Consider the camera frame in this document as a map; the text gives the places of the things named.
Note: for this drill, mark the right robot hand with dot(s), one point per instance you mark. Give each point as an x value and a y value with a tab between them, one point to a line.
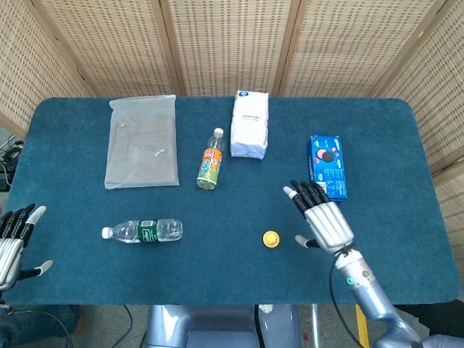
326	221

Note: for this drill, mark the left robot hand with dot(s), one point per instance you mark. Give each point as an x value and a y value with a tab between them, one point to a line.
12	237

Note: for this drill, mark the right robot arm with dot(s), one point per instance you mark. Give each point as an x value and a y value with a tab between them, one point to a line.
377	301

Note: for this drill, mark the yellow round plastic cap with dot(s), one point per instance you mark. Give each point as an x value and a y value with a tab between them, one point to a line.
271	239

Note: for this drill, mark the blue Oreo cookie box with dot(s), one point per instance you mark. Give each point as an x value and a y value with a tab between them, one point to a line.
328	165

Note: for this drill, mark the blue table mat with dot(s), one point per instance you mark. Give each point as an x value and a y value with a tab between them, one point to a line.
232	217

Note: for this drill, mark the white paper package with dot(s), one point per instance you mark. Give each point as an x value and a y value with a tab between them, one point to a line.
250	125

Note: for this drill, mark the orange label drink bottle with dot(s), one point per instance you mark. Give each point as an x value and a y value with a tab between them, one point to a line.
211	161

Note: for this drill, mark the clear water bottle green label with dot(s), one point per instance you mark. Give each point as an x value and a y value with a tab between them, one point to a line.
145	230

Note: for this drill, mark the blue-grey robot torso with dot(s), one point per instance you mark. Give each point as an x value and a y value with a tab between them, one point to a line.
217	326

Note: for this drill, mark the clear plastic bag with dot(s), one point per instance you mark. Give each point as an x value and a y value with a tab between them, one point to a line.
143	141

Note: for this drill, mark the woven bamboo folding screen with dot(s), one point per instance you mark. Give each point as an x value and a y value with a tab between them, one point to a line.
232	43

